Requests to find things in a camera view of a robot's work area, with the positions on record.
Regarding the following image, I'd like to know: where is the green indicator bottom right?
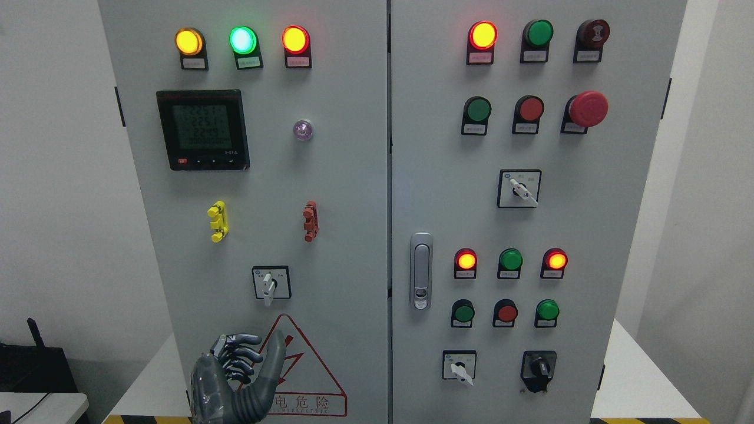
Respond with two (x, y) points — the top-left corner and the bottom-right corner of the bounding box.
(534, 300), (560, 328)

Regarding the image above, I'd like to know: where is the upper right rotary switch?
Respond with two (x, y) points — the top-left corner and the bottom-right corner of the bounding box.
(497, 169), (542, 208)

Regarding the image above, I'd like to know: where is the dark red buzzer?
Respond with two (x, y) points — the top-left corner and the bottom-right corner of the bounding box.
(573, 19), (610, 64)

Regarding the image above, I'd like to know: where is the grey electrical cabinet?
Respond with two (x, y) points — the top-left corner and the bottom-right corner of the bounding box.
(99, 1), (687, 423)

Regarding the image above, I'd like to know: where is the black cable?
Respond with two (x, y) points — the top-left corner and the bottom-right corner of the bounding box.
(0, 393), (52, 424)

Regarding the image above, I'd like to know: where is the green indicator top right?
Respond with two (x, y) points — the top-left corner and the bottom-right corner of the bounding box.
(520, 19), (554, 64)

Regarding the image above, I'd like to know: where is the green push button upper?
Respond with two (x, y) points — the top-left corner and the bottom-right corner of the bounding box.
(461, 96), (492, 136)

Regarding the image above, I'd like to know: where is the red plastic clip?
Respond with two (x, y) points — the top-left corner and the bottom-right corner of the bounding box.
(302, 200), (319, 243)

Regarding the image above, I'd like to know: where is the green push button lower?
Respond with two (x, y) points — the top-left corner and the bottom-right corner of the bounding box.
(451, 299), (475, 328)

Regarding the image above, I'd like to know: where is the green push button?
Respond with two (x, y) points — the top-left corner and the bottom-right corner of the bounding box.
(461, 96), (492, 136)
(451, 299), (475, 328)

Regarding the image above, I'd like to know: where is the red lit indicator top right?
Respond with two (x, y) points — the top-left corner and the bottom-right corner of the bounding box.
(466, 21), (498, 65)

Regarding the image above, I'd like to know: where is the green indicator lower middle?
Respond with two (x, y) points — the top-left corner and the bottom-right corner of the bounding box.
(497, 248), (523, 280)

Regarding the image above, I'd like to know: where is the black device with antenna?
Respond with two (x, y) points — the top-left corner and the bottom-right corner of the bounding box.
(1, 317), (79, 393)

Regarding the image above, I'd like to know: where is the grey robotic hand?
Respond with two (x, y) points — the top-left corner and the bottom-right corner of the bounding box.
(190, 330), (286, 423)

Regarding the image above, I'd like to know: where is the red lit indicator lower left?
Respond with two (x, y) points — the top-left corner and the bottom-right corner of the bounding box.
(454, 248), (477, 279)

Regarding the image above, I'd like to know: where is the yellow plastic clip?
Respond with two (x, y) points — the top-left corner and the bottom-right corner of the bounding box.
(207, 201), (229, 243)

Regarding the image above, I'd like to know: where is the red push button upper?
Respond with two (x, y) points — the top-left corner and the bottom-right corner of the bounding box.
(511, 95), (544, 135)

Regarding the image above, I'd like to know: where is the red emergency stop button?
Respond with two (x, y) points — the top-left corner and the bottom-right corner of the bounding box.
(560, 90), (609, 134)

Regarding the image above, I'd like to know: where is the yellow indicator light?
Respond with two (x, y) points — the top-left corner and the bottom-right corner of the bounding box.
(174, 27), (209, 70)

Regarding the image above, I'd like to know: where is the black digital power meter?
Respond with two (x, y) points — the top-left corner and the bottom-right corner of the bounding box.
(156, 89), (250, 171)

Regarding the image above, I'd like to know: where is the silver door handle lock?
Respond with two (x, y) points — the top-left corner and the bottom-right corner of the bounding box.
(409, 233), (433, 310)

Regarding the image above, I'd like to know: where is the lower white rotary switch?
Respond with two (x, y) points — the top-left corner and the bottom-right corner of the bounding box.
(442, 350), (477, 387)

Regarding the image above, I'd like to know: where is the red triangle warning sticker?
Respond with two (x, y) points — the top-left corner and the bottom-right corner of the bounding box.
(262, 314), (348, 417)

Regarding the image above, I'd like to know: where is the red push button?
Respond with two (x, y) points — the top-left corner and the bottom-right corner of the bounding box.
(492, 299), (519, 328)
(511, 95), (544, 135)

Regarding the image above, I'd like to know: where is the rotary selector switch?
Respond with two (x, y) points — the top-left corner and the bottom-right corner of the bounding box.
(252, 266), (292, 307)

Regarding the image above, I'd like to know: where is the black rotary knob switch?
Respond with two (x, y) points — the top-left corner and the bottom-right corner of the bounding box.
(520, 350), (557, 393)

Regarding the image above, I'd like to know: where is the red push button lower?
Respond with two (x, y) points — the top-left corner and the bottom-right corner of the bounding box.
(492, 299), (519, 328)

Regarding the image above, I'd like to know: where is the red lit indicator light left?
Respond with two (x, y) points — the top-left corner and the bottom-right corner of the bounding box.
(281, 26), (312, 69)

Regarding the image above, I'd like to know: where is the red lit indicator lower right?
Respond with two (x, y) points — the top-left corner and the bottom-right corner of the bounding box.
(540, 247), (568, 279)

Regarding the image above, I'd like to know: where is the white side table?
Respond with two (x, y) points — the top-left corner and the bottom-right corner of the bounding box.
(1, 392), (89, 423)

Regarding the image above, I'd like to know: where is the green lit indicator light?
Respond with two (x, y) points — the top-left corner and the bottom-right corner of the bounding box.
(229, 26), (263, 70)

